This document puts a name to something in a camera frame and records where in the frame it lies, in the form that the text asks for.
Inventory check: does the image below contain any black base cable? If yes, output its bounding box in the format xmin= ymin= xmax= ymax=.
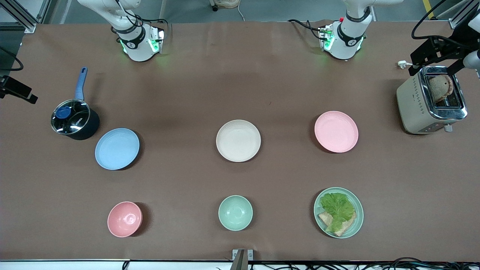
xmin=112 ymin=0 xmax=170 ymax=27
xmin=288 ymin=18 xmax=325 ymax=40

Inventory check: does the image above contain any pink plate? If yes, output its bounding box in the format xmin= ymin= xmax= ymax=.
xmin=314 ymin=111 xmax=359 ymax=153

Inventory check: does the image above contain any dark saucepan with blue handle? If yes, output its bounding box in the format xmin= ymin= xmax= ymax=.
xmin=51 ymin=67 xmax=101 ymax=141

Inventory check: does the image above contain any beige chrome toaster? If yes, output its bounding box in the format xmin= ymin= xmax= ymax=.
xmin=396 ymin=66 xmax=468 ymax=135

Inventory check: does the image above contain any brown bread in toaster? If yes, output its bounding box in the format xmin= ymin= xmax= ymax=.
xmin=428 ymin=74 xmax=455 ymax=103

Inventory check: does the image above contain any metal table bracket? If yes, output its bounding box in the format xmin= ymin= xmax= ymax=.
xmin=232 ymin=249 xmax=254 ymax=270

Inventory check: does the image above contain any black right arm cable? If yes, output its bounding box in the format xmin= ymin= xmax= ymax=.
xmin=0 ymin=46 xmax=24 ymax=72

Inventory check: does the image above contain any brown table cover sheet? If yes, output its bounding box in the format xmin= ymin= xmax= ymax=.
xmin=0 ymin=19 xmax=480 ymax=263

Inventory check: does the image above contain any blue plate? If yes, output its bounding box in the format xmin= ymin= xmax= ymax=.
xmin=94 ymin=128 xmax=140 ymax=171

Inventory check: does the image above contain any glass lid with blue knob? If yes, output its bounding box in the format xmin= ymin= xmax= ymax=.
xmin=51 ymin=99 xmax=91 ymax=135

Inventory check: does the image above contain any aluminium frame profile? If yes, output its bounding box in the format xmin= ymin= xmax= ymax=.
xmin=436 ymin=0 xmax=480 ymax=30
xmin=0 ymin=0 xmax=50 ymax=34

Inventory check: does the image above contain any beige plate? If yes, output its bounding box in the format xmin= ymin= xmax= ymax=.
xmin=216 ymin=119 xmax=262 ymax=163

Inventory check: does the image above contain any green lettuce leaf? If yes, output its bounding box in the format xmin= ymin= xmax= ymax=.
xmin=319 ymin=192 xmax=356 ymax=233

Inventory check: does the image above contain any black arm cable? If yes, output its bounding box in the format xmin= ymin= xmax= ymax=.
xmin=411 ymin=0 xmax=456 ymax=41
xmin=0 ymin=46 xmax=24 ymax=72

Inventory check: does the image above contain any black floor cable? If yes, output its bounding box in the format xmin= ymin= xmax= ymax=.
xmin=306 ymin=256 xmax=480 ymax=270

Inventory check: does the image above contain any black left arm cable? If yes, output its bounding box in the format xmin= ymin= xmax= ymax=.
xmin=411 ymin=0 xmax=456 ymax=41

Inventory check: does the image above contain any beige chair base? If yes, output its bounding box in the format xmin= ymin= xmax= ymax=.
xmin=209 ymin=0 xmax=241 ymax=12

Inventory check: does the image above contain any pink bowl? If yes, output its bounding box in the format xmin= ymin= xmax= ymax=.
xmin=107 ymin=201 xmax=143 ymax=238

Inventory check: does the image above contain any brown bread slice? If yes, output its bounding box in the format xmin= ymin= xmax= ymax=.
xmin=318 ymin=210 xmax=357 ymax=237

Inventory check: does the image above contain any green bowl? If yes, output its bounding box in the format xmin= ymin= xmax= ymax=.
xmin=218 ymin=195 xmax=254 ymax=231

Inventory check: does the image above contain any green plate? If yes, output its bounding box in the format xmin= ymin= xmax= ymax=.
xmin=313 ymin=187 xmax=364 ymax=239

